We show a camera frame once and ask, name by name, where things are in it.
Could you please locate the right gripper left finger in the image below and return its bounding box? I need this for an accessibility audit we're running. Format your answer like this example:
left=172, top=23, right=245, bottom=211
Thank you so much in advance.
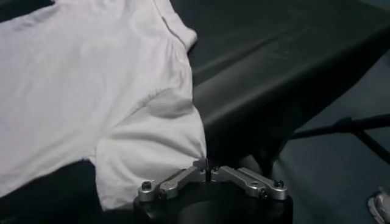
left=137, top=158, right=210, bottom=202

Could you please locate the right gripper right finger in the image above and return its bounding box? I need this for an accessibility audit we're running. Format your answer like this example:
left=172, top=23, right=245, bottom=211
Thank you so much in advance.
left=210, top=166, right=289, bottom=200

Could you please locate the white t-shirt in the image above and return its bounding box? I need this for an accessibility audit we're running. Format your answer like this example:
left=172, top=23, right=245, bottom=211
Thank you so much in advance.
left=0, top=0, right=208, bottom=211

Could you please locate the standing person in dark clothes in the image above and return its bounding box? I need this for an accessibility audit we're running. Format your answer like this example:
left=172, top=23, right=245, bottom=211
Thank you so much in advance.
left=367, top=189, right=390, bottom=224

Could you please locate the black table cover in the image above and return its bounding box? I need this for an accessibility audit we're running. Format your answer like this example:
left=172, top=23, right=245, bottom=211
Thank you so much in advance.
left=0, top=0, right=390, bottom=224

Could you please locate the black metal table frame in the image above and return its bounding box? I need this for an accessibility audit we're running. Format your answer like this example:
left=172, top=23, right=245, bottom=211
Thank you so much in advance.
left=289, top=114, right=390, bottom=167

